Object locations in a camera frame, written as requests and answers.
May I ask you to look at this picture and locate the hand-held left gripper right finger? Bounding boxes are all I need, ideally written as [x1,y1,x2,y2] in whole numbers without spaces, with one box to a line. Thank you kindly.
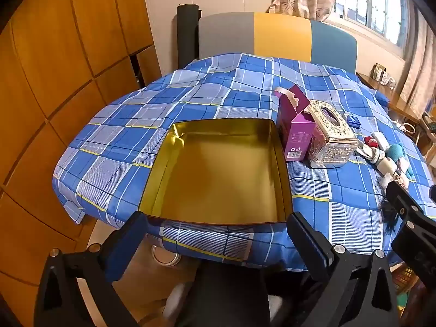
[287,211,401,327]

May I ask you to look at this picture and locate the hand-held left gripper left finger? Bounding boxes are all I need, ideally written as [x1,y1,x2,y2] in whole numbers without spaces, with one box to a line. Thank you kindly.
[33,211,149,327]

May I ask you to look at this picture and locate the white organza scrunchie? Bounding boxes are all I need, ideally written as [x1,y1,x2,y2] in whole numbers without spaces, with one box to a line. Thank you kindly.
[380,174,396,193]

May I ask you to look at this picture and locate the teal plush toy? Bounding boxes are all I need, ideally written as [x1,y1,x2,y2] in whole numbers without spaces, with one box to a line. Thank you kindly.
[386,143,418,181]

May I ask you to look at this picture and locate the white striped sock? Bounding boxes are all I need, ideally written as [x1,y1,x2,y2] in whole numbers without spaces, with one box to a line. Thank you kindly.
[358,145,387,164]

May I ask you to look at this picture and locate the gold metal tin box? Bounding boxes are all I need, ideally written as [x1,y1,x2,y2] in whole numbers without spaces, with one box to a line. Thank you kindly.
[138,119,294,226]

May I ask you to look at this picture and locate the silver embossed tissue box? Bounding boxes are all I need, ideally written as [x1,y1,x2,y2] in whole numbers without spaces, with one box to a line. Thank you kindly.
[305,99,360,169]

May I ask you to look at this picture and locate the wooden side desk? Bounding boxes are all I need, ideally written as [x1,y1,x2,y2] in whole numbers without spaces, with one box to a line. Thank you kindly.
[356,72,423,123]

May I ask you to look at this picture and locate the purple carton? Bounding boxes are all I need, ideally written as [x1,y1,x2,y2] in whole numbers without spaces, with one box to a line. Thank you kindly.
[274,84,317,162]

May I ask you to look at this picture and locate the blue plaid tablecloth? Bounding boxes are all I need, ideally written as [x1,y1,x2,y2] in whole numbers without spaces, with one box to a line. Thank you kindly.
[53,53,436,273]

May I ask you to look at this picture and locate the small boxes on desk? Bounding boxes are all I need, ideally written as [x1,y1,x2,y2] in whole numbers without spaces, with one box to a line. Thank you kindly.
[371,63,397,89]

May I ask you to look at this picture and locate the wooden wardrobe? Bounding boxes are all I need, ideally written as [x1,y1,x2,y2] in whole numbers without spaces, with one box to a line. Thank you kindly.
[0,0,164,327]

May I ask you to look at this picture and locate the barred window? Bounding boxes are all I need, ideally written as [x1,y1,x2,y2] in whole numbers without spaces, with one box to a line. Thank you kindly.
[335,0,414,46]

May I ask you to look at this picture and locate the grey yellow teal chair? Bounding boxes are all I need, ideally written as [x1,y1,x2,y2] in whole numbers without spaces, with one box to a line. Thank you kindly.
[198,12,358,74]

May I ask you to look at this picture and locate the black rolled mat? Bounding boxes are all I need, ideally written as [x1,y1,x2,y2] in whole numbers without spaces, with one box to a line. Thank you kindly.
[176,4,200,69]

